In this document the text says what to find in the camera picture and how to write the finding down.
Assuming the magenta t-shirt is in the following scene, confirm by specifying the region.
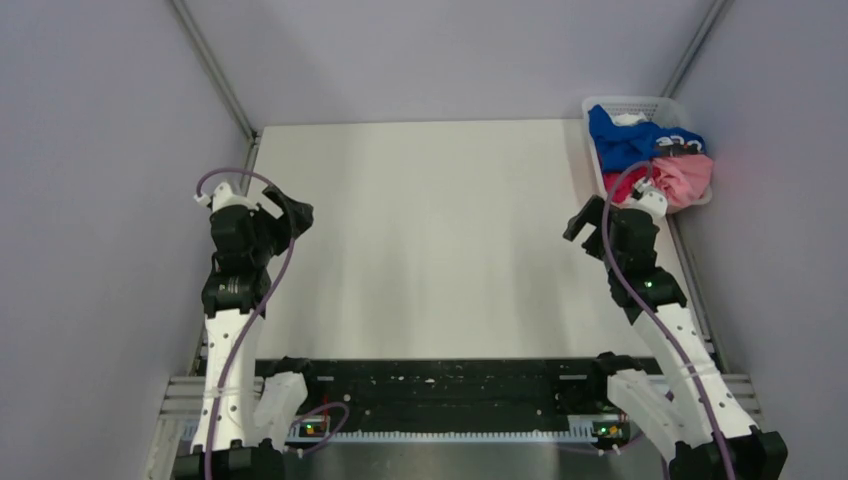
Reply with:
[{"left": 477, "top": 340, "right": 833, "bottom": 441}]
[{"left": 602, "top": 166, "right": 654, "bottom": 204}]

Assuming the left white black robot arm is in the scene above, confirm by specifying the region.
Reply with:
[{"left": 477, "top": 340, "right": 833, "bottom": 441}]
[{"left": 172, "top": 182, "right": 314, "bottom": 479}]

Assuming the aluminium frame rail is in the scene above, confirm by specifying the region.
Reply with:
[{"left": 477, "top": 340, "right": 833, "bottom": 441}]
[{"left": 158, "top": 374, "right": 760, "bottom": 445}]

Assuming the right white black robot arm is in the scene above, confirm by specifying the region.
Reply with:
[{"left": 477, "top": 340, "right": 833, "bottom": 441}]
[{"left": 563, "top": 195, "right": 788, "bottom": 479}]

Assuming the blue panda print t-shirt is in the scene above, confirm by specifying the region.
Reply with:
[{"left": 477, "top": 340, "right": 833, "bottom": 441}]
[{"left": 588, "top": 105, "right": 707, "bottom": 173}]

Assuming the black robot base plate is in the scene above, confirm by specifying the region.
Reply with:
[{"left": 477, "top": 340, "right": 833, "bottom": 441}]
[{"left": 255, "top": 357, "right": 623, "bottom": 434}]

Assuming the white plastic laundry basket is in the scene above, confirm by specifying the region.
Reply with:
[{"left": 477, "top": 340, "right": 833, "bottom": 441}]
[{"left": 582, "top": 96, "right": 712, "bottom": 206}]

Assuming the light pink t-shirt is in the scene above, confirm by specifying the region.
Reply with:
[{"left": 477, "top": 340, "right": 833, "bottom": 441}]
[{"left": 652, "top": 154, "right": 714, "bottom": 210}]

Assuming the white t-shirt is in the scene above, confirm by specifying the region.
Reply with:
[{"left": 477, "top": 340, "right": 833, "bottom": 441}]
[{"left": 611, "top": 112, "right": 648, "bottom": 127}]

